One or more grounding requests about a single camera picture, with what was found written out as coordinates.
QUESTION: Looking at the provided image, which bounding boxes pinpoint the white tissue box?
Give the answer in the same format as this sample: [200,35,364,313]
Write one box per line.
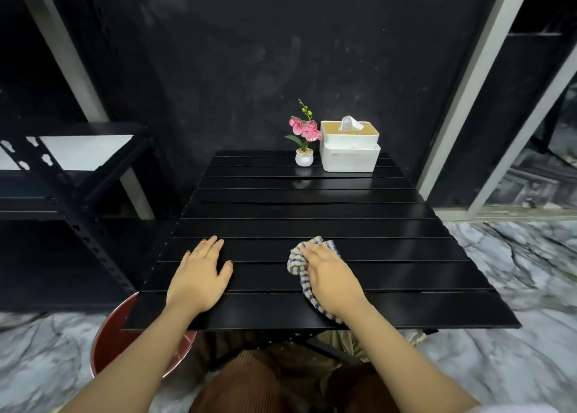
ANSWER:
[319,121,381,173]

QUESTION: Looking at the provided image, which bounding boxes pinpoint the red round stool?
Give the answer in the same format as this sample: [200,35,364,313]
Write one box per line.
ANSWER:
[90,291,198,380]

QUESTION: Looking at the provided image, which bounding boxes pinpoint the white door frame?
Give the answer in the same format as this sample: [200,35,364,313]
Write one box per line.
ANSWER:
[417,0,577,223]

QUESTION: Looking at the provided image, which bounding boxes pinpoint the person's left forearm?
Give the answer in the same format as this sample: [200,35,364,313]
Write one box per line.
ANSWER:
[61,302,211,413]

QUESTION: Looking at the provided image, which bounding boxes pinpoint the brown pleated trousers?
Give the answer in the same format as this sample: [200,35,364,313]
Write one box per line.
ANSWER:
[188,330,403,413]

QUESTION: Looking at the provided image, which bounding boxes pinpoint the person's left hand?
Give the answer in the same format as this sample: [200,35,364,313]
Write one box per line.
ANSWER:
[166,235,234,315]

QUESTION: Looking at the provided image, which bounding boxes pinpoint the blue striped cleaning cloth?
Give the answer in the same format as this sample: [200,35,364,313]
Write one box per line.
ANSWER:
[287,235,346,326]

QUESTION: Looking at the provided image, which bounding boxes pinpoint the person's right forearm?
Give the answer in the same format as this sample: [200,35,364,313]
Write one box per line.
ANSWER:
[334,298,481,413]

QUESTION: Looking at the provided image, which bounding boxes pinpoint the pink orchid in white pot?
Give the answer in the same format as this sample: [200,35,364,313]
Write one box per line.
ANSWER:
[284,99,323,167]

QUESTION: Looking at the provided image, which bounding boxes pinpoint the black metal shelf rack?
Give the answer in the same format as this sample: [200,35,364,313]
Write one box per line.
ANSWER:
[0,121,157,312]

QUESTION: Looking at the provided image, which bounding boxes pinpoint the person's right hand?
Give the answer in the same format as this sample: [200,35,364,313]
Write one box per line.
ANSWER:
[298,241,368,323]

